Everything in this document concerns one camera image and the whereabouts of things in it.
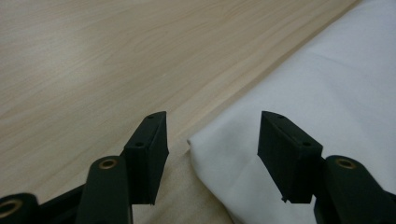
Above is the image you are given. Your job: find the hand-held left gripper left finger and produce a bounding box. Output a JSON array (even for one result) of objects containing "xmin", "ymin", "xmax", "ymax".
[{"xmin": 75, "ymin": 110, "xmax": 170, "ymax": 224}]

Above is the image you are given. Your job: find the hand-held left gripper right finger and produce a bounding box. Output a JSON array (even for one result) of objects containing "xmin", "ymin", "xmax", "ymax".
[{"xmin": 257, "ymin": 110, "xmax": 396, "ymax": 224}]

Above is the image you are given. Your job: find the white tank top black trim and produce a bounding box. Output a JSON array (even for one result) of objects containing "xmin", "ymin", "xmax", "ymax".
[{"xmin": 186, "ymin": 0, "xmax": 396, "ymax": 224}]

